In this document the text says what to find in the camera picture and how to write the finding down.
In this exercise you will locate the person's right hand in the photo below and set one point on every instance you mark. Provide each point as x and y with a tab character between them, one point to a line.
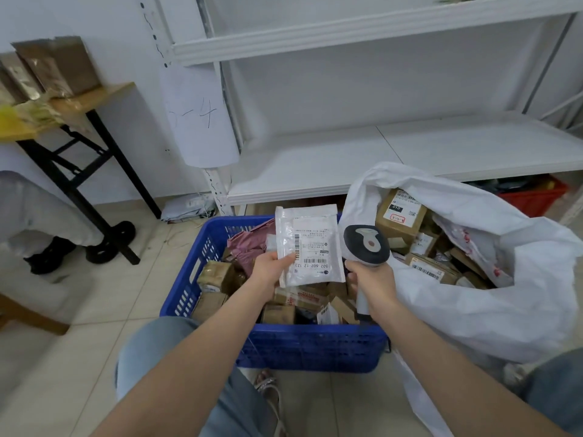
378	291

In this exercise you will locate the person's left hand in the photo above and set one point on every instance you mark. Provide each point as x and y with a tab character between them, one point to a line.
268	275

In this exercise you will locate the pink mailer bag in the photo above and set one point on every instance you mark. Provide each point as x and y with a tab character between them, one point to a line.
248	245

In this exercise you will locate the grey handheld barcode scanner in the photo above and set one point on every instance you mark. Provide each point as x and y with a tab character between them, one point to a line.
366	245

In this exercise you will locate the pile of parcels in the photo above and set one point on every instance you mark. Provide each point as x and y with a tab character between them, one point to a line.
216	275

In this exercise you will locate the white mailer clear edge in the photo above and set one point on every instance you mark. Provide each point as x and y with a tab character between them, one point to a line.
314	241

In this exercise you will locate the squat brown box glossy tape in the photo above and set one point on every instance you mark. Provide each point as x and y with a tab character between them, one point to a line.
401	218

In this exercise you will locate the blue plastic crate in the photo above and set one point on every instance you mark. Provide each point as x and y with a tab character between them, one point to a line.
309	350

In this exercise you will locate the white red-print mailer bag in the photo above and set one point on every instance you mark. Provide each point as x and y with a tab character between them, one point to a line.
473	250

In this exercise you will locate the white woven sack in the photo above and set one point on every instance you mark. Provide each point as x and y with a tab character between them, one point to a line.
524	314

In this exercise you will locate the person's left forearm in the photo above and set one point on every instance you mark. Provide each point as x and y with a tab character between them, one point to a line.
191	373

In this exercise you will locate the person's right forearm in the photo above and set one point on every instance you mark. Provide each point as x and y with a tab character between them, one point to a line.
455	382

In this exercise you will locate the grey plastic mailer bag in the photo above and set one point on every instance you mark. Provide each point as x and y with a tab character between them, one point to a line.
186	208

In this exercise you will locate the person's sandal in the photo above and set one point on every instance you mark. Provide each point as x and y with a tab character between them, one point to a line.
268	391
514	375

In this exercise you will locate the person's left leg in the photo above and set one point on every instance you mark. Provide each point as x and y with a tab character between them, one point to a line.
150	350

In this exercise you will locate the white metal shelf rack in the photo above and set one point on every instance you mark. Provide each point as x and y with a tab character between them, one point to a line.
341	159
562	105

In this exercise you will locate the white paper sign sheet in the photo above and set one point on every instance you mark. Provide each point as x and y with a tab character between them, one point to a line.
200	131

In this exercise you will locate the red plastic crate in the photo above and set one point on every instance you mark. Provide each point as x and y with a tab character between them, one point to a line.
533	202

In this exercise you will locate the wooden chair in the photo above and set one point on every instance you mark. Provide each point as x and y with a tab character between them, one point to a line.
32	316

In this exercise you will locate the wooden folding table black legs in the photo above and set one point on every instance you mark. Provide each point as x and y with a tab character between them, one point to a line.
91	97

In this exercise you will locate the crumpled yellowish paper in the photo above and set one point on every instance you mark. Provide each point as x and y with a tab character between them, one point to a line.
36	113

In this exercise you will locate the brown packets on table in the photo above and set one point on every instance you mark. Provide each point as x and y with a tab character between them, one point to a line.
18	79
68	63

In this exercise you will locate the yellow tape roll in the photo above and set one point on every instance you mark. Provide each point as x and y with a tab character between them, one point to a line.
8	118

